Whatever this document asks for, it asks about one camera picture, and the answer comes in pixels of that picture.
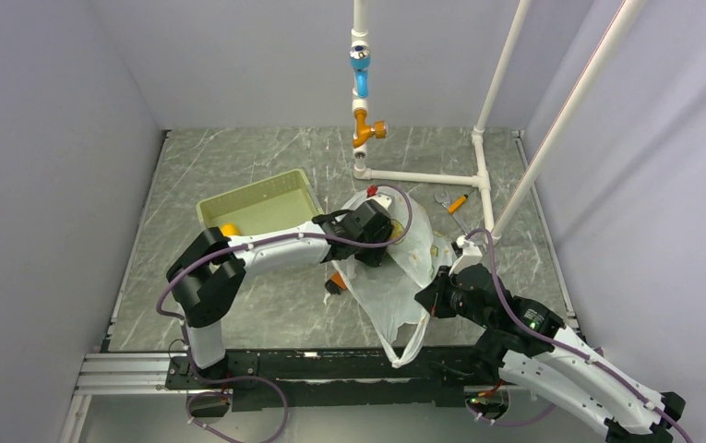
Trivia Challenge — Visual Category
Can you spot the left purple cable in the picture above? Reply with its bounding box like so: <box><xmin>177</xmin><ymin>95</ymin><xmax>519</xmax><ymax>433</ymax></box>
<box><xmin>155</xmin><ymin>183</ymin><xmax>415</xmax><ymax>387</ymax></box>

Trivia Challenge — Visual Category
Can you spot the orange black brush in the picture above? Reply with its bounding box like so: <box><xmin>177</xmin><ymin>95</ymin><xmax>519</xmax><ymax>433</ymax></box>
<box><xmin>324</xmin><ymin>272</ymin><xmax>347</xmax><ymax>295</ymax></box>

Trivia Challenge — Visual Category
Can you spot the silver orange wrench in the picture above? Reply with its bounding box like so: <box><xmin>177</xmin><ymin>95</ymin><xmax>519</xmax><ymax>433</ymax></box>
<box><xmin>435</xmin><ymin>190</ymin><xmax>473</xmax><ymax>234</ymax></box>

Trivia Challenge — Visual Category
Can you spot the yellow fake fruit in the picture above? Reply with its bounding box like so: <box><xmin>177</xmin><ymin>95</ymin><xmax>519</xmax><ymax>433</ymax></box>
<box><xmin>220</xmin><ymin>223</ymin><xmax>241</xmax><ymax>237</ymax></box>

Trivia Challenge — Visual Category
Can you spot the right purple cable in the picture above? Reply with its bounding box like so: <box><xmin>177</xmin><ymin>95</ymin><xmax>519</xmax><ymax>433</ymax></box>
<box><xmin>463</xmin><ymin>227</ymin><xmax>696</xmax><ymax>443</ymax></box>

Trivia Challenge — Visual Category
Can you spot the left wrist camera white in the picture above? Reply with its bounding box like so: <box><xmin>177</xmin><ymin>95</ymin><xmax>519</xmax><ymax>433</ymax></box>
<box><xmin>366</xmin><ymin>186</ymin><xmax>393</xmax><ymax>213</ymax></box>

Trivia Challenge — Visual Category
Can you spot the pale green plastic basket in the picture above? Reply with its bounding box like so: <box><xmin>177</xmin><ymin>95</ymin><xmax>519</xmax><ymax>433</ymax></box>
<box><xmin>196</xmin><ymin>169</ymin><xmax>322</xmax><ymax>235</ymax></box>

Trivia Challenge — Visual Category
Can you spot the purple cable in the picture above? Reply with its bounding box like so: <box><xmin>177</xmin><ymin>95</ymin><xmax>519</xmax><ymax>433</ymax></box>
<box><xmin>155</xmin><ymin>183</ymin><xmax>415</xmax><ymax>387</ymax></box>
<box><xmin>463</xmin><ymin>227</ymin><xmax>696</xmax><ymax>443</ymax></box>

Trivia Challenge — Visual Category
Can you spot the aluminium frame rail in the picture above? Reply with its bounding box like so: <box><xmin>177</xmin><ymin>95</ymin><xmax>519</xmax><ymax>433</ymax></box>
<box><xmin>75</xmin><ymin>353</ymin><xmax>170</xmax><ymax>395</ymax></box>

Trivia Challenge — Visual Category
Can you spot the white pvc pipe frame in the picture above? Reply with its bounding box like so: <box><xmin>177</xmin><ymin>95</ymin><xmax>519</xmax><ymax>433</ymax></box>
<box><xmin>350</xmin><ymin>0</ymin><xmax>646</xmax><ymax>245</ymax></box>

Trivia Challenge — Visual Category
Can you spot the white plastic bag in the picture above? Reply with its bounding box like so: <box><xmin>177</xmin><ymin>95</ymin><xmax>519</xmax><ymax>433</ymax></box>
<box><xmin>333</xmin><ymin>186</ymin><xmax>456</xmax><ymax>368</ymax></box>

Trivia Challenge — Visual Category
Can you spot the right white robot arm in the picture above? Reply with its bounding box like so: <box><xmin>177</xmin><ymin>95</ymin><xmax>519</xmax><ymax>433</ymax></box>
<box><xmin>414</xmin><ymin>264</ymin><xmax>686</xmax><ymax>442</ymax></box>

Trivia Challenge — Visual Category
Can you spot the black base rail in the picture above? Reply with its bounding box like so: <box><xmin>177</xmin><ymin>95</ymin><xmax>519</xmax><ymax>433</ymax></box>
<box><xmin>165</xmin><ymin>346</ymin><xmax>499</xmax><ymax>412</ymax></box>

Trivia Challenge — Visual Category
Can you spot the orange pipe valve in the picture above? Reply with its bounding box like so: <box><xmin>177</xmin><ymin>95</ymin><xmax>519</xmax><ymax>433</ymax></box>
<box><xmin>353</xmin><ymin>108</ymin><xmax>389</xmax><ymax>149</ymax></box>

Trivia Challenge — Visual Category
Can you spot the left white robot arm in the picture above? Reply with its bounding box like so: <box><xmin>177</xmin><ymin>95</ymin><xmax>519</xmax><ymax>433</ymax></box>
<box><xmin>166</xmin><ymin>194</ymin><xmax>393</xmax><ymax>388</ymax></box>

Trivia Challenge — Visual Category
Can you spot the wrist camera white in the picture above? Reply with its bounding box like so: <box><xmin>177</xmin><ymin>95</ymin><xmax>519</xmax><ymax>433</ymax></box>
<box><xmin>449</xmin><ymin>235</ymin><xmax>483</xmax><ymax>275</ymax></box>
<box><xmin>366</xmin><ymin>186</ymin><xmax>393</xmax><ymax>213</ymax></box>

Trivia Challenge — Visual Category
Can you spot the blue pipe valve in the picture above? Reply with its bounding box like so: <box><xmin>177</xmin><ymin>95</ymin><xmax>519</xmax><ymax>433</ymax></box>
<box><xmin>349</xmin><ymin>41</ymin><xmax>371</xmax><ymax>99</ymax></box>

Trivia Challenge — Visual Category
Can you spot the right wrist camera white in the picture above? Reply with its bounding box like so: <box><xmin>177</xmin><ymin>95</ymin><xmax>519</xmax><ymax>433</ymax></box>
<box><xmin>449</xmin><ymin>235</ymin><xmax>483</xmax><ymax>275</ymax></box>

